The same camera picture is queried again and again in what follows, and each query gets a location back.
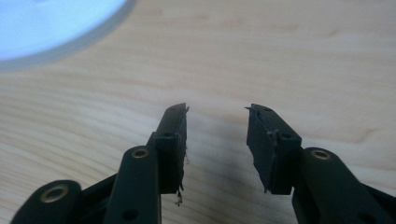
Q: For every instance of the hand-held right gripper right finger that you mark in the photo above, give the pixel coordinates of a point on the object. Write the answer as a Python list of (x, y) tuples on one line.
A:
[(275, 152)]

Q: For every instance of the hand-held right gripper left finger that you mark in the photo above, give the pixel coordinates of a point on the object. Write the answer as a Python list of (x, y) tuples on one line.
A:
[(170, 149)]

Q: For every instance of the white round plate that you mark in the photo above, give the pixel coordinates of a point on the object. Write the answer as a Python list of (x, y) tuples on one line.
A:
[(46, 25)]

